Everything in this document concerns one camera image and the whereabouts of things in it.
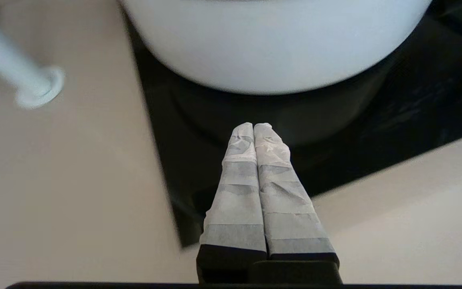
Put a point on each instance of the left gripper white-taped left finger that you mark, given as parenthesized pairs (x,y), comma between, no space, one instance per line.
(237,200)

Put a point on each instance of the white pole with base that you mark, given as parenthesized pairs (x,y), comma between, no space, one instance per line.
(18,68)

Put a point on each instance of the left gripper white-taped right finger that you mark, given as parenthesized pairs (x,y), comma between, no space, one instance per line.
(287,204)

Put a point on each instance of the white pot, steel inner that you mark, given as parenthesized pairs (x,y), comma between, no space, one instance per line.
(275,44)

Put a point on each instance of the wide black glass cooktop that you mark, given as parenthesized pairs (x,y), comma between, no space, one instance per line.
(375,128)

